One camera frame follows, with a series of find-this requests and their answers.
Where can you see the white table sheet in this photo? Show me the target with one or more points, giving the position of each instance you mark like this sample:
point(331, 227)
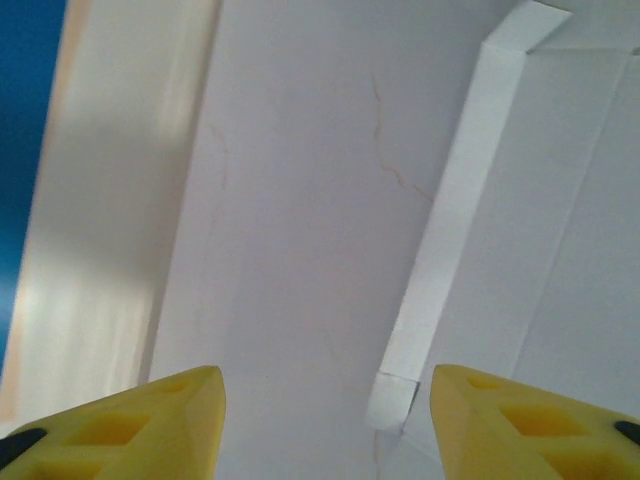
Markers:
point(300, 200)

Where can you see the white blue paper box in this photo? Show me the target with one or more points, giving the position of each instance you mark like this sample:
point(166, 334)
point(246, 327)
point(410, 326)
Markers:
point(575, 200)

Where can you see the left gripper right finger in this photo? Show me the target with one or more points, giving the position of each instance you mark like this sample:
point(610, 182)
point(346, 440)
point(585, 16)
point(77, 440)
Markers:
point(500, 440)

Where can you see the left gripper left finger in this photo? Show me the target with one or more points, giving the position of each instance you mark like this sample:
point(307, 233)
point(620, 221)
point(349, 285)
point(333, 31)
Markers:
point(150, 435)

